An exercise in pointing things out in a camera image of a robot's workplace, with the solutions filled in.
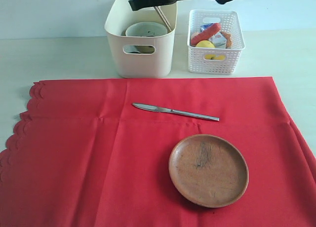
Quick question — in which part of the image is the white ceramic bowl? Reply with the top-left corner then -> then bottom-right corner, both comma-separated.
125,22 -> 168,37

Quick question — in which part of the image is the stainless steel cup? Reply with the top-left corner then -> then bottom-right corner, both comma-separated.
123,45 -> 145,54

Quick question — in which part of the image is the yellow lemon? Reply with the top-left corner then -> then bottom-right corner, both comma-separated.
196,40 -> 215,48

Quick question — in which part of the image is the red sausage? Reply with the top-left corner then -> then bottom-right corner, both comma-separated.
190,23 -> 221,45

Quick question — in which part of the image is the blue white milk carton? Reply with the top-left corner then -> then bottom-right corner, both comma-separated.
200,23 -> 228,49

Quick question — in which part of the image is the yellow cheese wedge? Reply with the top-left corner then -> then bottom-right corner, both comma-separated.
204,54 -> 226,61

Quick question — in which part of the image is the metal table knife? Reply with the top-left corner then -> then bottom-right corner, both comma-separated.
132,103 -> 220,121

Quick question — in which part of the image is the brown wooden plate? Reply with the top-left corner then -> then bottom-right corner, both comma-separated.
168,134 -> 249,208

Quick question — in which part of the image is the brown egg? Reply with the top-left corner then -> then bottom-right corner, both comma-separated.
191,32 -> 199,39

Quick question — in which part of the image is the cream plastic bin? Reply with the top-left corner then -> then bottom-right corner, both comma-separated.
104,0 -> 177,78

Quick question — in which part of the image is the white perforated plastic basket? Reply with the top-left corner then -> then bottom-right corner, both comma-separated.
187,9 -> 245,75

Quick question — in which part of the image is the red tablecloth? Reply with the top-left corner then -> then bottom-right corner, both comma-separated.
0,77 -> 316,227

